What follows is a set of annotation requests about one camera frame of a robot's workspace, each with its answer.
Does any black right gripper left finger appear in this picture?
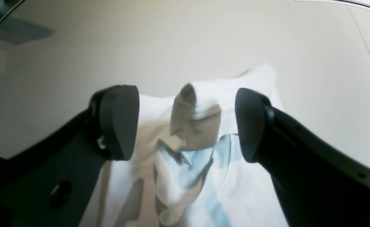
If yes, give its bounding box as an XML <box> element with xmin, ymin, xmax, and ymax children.
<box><xmin>0</xmin><ymin>85</ymin><xmax>140</xmax><ymax>227</ymax></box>

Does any white T-shirt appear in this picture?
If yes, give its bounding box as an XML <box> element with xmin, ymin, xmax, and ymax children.
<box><xmin>79</xmin><ymin>64</ymin><xmax>288</xmax><ymax>227</ymax></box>

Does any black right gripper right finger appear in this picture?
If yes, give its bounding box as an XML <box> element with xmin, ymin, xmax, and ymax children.
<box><xmin>235</xmin><ymin>88</ymin><xmax>370</xmax><ymax>227</ymax></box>

